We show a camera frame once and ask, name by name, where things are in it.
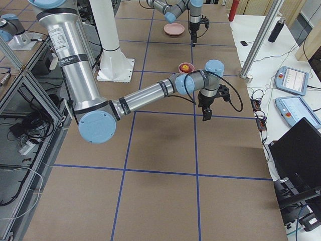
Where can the aluminium frame post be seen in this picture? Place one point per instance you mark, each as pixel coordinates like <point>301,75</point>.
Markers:
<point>266,25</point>

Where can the white pedestal column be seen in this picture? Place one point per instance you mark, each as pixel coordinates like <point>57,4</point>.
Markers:
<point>105,23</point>

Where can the lower teach pendant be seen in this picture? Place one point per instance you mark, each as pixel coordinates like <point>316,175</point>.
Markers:
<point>294,108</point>

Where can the aluminium frame cart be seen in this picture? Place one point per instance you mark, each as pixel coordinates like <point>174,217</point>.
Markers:
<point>31,110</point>

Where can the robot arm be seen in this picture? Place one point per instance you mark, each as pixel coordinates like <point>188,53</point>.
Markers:
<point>172,12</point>
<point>95,115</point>

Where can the white power adapter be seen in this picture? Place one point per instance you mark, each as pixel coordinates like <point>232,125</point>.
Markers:
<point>27,147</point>

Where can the blue tape line near crosswise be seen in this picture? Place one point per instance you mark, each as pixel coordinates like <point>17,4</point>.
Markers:
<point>192,114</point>

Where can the small black device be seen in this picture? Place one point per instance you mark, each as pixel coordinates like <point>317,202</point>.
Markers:
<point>243,43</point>

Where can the red apple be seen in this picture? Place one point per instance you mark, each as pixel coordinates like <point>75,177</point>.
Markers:
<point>185,68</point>

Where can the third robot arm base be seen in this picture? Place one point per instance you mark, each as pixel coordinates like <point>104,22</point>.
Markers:
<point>14,33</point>

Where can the pink bowl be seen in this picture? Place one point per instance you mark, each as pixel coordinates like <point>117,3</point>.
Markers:
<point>191,66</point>

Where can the pink plate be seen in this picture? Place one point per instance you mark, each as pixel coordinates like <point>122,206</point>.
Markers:
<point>174,29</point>

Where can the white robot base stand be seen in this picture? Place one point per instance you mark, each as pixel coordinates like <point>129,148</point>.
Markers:
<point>115,67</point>

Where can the blue tape line centre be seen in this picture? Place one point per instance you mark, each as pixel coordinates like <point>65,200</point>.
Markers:
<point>197,169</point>

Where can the orange black adapter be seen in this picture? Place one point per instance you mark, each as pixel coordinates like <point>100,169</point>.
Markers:
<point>256,104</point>
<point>261,125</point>

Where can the black bottle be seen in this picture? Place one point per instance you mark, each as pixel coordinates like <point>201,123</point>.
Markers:
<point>276,30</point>

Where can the orange black adapter upper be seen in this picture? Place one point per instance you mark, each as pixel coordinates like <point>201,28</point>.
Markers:
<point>256,104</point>

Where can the teach pendant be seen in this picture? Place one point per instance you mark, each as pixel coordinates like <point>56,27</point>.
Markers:
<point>294,108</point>
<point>291,80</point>

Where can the orange black adapter lower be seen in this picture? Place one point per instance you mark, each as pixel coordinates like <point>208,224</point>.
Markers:
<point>261,125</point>

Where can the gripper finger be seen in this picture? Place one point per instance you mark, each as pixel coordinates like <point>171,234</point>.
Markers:
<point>204,111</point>
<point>208,114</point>
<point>195,38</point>

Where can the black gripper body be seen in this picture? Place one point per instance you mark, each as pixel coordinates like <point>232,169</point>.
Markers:
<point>193,26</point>
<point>206,101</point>

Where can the black laptop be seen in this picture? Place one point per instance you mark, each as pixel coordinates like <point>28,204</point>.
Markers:
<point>298,152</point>

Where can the black monitor stand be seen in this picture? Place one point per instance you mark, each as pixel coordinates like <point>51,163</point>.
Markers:
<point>298,205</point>

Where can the red bottle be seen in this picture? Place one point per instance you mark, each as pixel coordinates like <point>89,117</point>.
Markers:
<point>233,10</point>

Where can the upper teach pendant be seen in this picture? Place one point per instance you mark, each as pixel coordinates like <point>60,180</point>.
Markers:
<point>291,80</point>

